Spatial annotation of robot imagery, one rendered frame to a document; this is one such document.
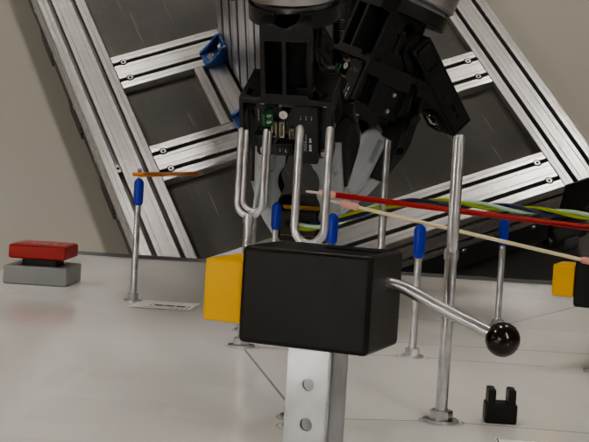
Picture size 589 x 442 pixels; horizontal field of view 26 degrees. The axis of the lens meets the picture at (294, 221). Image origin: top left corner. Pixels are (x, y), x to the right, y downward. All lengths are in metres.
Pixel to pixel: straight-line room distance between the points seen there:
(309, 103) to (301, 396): 0.46
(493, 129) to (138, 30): 0.74
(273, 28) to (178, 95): 1.54
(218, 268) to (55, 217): 2.06
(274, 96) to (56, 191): 1.69
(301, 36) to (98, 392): 0.37
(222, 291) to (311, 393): 0.06
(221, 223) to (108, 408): 1.66
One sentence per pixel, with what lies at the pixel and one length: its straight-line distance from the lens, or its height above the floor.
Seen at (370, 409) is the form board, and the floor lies 1.43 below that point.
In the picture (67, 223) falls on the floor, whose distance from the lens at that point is 2.57.
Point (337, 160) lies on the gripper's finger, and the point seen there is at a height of 1.21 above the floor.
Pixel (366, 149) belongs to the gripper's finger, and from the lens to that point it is 1.21.
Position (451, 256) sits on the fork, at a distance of 0.63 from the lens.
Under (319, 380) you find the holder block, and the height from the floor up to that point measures 1.55.
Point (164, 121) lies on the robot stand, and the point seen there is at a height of 0.21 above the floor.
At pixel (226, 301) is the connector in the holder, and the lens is 0.53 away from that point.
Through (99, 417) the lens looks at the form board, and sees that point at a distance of 0.61.
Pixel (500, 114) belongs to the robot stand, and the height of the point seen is 0.21.
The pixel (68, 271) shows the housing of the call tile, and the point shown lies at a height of 1.11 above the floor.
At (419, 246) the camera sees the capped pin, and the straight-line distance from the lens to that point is 0.82.
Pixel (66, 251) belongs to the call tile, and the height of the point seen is 1.12.
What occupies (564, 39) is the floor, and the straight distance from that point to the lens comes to 2.94.
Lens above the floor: 2.00
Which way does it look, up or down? 52 degrees down
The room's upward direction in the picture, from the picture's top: straight up
